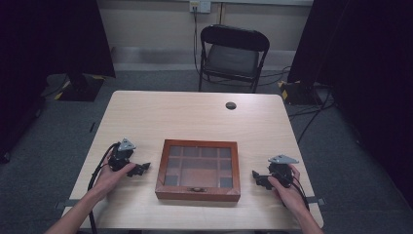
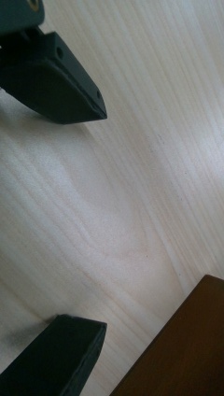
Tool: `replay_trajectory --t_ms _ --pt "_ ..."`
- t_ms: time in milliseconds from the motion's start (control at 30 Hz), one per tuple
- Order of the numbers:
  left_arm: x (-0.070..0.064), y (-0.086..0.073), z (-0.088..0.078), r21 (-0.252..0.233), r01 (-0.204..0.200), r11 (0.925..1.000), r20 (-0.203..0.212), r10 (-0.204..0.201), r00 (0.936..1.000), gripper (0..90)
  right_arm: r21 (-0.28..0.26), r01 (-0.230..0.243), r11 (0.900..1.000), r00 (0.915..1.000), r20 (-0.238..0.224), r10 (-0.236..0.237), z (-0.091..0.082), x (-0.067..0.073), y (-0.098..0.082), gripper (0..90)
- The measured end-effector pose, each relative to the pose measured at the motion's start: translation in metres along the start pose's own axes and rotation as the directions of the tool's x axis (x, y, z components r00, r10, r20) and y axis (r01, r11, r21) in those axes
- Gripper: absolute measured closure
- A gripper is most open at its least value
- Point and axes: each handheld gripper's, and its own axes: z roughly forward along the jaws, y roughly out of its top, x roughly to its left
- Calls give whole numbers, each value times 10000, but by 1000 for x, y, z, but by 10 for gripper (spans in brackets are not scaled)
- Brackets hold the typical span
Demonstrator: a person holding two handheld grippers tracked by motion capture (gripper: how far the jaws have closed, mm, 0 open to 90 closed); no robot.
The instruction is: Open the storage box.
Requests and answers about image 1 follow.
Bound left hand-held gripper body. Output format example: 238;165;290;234
107;137;137;173

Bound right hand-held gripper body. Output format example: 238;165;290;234
267;154;300;189

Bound wooden glass-lid box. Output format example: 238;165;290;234
154;138;242;203

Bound person's left hand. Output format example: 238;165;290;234
92;149;137;200

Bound person's right hand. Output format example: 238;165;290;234
268;163;308;216

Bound black stand base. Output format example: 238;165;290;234
278;79;325;106
54;73;105;102

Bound black curtain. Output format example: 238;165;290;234
0;0;117;164
286;0;413;209

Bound black folding chair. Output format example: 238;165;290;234
197;23;271;95

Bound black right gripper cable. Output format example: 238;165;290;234
280;174;311;213

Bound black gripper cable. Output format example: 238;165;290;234
280;174;311;213
87;141;121;234

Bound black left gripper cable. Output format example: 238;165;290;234
87;141;121;234

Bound black floor cables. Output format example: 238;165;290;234
259;65;337;144

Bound grey table strap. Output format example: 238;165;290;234
54;198;81;211

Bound black wall cable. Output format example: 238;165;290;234
192;5;208;79

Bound white wall socket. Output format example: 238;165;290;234
189;0;212;15

